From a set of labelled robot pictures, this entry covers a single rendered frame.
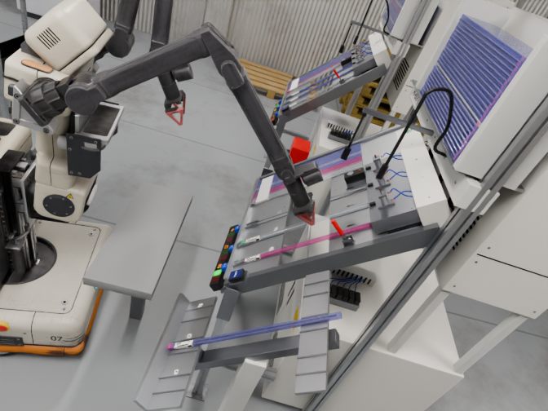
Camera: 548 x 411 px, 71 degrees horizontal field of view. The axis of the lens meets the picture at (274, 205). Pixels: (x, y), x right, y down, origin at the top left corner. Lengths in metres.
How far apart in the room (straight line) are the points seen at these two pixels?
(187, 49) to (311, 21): 4.35
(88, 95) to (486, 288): 1.24
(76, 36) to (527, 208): 1.26
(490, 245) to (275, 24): 4.51
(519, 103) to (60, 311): 1.68
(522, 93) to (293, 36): 4.54
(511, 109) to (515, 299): 0.64
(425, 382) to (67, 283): 1.52
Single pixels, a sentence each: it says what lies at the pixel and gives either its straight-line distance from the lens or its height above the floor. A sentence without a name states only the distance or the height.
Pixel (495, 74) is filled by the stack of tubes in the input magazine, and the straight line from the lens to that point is 1.09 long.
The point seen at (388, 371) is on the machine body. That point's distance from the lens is 1.66.
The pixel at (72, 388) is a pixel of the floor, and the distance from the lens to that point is 1.95.
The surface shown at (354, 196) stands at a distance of 1.40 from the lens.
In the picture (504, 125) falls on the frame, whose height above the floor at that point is 1.53.
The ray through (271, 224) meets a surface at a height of 0.81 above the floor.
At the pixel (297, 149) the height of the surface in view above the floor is 0.78.
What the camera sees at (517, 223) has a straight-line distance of 1.19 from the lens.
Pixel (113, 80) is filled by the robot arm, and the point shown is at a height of 1.30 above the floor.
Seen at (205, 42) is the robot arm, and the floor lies 1.45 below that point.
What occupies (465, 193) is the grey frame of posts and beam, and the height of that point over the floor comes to 1.35.
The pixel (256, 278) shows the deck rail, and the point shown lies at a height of 0.80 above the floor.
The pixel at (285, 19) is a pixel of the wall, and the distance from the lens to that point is 5.33.
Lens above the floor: 1.75
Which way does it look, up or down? 37 degrees down
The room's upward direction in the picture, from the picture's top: 21 degrees clockwise
